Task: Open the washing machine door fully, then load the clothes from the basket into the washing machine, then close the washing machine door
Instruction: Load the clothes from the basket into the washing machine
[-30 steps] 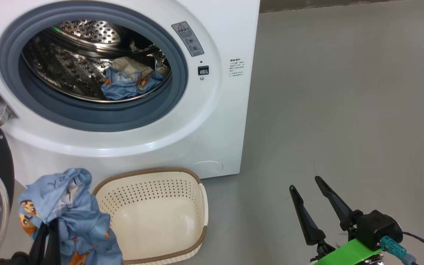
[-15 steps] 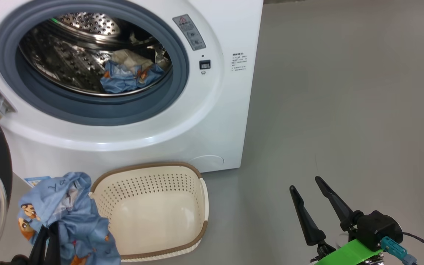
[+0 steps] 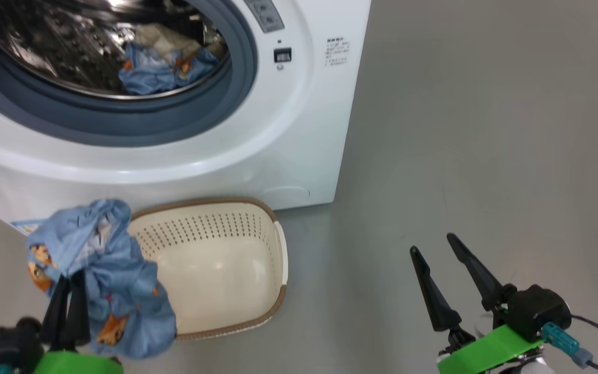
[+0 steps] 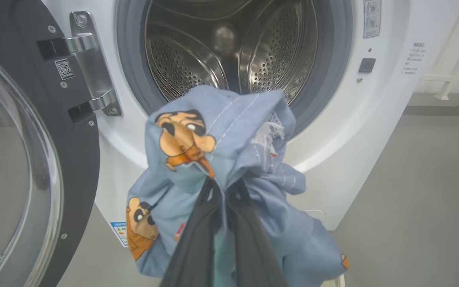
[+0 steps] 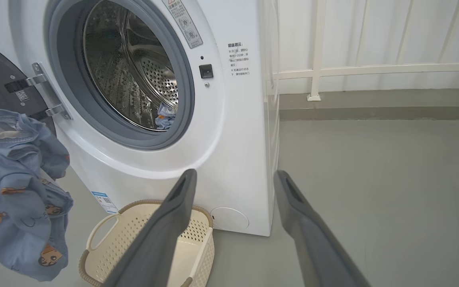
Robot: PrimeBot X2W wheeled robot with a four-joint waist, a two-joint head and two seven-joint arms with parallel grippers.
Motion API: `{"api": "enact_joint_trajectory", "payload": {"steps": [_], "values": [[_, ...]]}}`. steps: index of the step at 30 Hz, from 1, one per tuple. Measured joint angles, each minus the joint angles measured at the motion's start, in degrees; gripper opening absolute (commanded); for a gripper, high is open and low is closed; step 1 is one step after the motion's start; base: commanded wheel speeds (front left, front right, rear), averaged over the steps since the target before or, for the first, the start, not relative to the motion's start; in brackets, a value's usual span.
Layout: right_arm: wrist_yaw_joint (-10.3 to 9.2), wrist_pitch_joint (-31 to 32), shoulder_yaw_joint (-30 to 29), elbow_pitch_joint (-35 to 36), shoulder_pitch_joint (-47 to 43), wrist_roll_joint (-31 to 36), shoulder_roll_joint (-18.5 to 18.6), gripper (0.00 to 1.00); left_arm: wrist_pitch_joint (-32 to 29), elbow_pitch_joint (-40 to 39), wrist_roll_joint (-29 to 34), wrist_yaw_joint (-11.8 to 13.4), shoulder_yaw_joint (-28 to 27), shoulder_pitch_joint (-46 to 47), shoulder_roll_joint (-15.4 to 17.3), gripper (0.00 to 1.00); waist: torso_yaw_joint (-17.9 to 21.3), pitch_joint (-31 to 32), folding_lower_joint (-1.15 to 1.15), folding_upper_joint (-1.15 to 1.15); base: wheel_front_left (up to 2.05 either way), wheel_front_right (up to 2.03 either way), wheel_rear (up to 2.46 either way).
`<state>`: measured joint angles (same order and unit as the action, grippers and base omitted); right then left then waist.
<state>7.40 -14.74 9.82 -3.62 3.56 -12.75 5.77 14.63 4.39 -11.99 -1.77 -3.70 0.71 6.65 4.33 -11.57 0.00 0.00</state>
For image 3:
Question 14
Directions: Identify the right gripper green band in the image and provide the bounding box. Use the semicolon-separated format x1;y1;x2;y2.
410;233;572;374

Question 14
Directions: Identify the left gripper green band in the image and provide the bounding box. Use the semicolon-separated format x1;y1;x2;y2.
0;270;123;374

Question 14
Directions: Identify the blue cartoon print garment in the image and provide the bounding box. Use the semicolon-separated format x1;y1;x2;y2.
26;199;178;360

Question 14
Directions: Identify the blue garment with cream lining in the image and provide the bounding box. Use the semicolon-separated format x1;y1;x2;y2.
118;23;222;96

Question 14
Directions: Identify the white front-load washing machine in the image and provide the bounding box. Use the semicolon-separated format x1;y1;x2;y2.
0;0;372;229

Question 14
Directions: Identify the steel washing machine drum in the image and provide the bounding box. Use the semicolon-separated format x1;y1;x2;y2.
0;0;232;99

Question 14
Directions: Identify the blue energy label sticker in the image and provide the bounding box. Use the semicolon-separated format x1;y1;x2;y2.
11;218;45;235

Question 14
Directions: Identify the cream perforated laundry basket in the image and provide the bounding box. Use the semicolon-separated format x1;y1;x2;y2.
125;197;288;341

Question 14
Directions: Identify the round drain filter cover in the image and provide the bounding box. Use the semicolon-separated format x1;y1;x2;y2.
257;185;311;208

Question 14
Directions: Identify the teal right cable connector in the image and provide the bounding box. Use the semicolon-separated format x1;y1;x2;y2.
541;322;594;368

